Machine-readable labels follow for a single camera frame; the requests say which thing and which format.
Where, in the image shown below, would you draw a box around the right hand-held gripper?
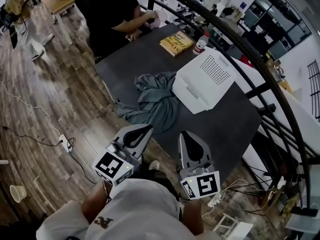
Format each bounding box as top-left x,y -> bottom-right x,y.
178,129 -> 222,201

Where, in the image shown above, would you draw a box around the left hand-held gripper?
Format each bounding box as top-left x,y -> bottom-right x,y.
92,123 -> 155,187

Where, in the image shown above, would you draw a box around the grey clothes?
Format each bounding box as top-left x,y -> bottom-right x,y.
115,71 -> 181,135

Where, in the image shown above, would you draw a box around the white plastic basket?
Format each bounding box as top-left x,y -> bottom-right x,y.
171,46 -> 238,115

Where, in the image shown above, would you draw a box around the person's right forearm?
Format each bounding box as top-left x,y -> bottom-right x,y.
180,198 -> 205,236

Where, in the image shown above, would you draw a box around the person's left forearm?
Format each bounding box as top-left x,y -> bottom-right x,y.
80,180 -> 114,225

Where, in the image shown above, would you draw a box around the person's shoe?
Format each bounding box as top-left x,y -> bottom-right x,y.
148,159 -> 161,171

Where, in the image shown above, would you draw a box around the white power strip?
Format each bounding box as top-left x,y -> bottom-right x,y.
58,133 -> 74,153
206,192 -> 224,209

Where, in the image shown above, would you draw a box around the person's white shirt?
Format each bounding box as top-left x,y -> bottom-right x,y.
35,178 -> 223,240

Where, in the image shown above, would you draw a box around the white metal stool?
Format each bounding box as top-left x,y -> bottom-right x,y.
212,212 -> 254,240

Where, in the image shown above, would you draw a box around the yellow book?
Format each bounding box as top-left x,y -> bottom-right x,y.
159,30 -> 196,58

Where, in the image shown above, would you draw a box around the red object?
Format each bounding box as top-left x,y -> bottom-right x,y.
239,54 -> 255,69

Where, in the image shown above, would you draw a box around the clear plastic water bottle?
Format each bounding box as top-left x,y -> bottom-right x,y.
192,32 -> 211,56

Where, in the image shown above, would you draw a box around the black metal railing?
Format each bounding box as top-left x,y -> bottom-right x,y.
131,0 -> 320,217

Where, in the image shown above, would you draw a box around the pink cloth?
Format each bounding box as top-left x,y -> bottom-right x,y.
144,9 -> 169,30

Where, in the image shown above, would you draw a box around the paper cup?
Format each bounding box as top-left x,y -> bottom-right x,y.
9,184 -> 28,204

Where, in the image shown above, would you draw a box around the wooden desk with white legs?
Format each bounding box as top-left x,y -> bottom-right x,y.
41,0 -> 78,47

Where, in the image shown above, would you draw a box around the black cable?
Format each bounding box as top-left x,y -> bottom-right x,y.
0,125 -> 97,185

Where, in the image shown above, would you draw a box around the white cable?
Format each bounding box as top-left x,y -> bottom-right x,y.
0,80 -> 63,140

